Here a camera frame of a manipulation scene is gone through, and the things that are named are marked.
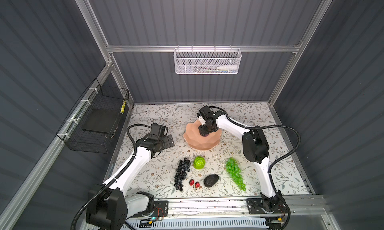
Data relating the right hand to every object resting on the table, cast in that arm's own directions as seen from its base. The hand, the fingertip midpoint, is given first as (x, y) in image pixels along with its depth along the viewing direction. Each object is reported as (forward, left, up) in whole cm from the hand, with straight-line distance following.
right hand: (204, 131), depth 99 cm
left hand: (-13, +23, +9) cm, 28 cm away
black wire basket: (-13, +57, +27) cm, 65 cm away
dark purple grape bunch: (-28, +14, 0) cm, 31 cm away
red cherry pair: (-32, +8, -2) cm, 33 cm away
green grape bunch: (-27, -16, +1) cm, 31 cm away
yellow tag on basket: (+2, +46, +24) cm, 52 cm away
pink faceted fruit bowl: (-3, +7, -2) cm, 8 cm away
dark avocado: (-32, -2, +2) cm, 32 cm away
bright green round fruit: (-23, +4, +3) cm, 23 cm away
